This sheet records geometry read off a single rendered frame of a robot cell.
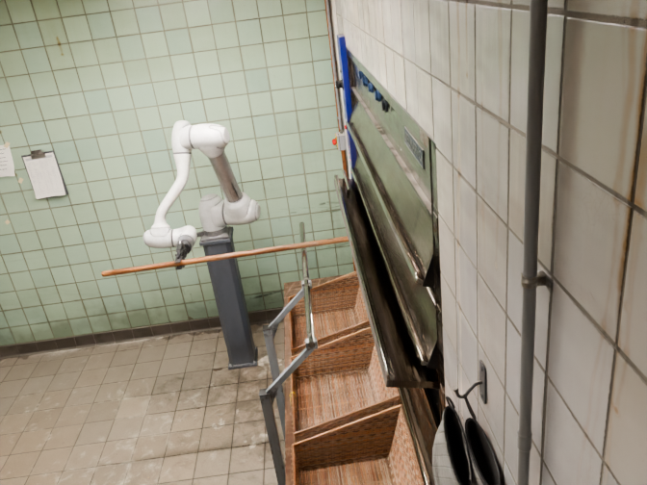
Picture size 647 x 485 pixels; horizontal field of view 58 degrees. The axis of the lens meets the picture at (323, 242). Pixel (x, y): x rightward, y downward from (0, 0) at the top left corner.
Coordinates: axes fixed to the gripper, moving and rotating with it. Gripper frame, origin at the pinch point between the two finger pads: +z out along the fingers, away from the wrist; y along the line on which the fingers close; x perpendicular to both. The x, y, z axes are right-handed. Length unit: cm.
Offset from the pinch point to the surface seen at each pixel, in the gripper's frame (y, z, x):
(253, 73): -71, -126, -47
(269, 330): 25, 37, -43
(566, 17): -120, 212, -98
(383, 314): -22, 109, -90
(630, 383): -88, 230, -98
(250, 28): -99, -126, -50
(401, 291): -27, 106, -97
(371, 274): -22, 81, -90
